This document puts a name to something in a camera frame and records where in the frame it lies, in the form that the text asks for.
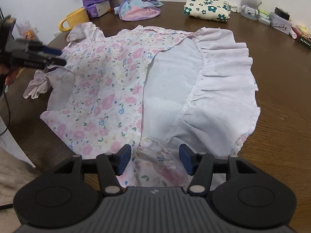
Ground pink floral baby dress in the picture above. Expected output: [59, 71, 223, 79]
[24, 22, 260, 187]

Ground yellow ceramic mug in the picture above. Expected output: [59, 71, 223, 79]
[59, 7, 90, 32]

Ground lower purple tissue pack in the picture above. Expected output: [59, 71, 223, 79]
[84, 1, 111, 19]

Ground blue pink purple garment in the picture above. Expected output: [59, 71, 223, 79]
[114, 0, 164, 22]

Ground dark red box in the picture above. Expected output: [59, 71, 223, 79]
[292, 27, 311, 49]

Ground white tube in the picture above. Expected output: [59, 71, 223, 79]
[289, 27, 298, 39]

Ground yellow sticky note stack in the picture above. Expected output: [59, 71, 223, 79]
[296, 25, 310, 38]

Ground grey tin box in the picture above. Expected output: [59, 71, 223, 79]
[269, 12, 292, 35]

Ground green white small boxes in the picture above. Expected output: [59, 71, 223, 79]
[257, 10, 271, 26]

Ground cream green-flower folded cloth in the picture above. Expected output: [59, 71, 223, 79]
[183, 0, 231, 22]

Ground black charger block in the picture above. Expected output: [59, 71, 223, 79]
[275, 7, 290, 21]

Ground white astronaut speaker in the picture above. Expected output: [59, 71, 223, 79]
[240, 0, 262, 21]

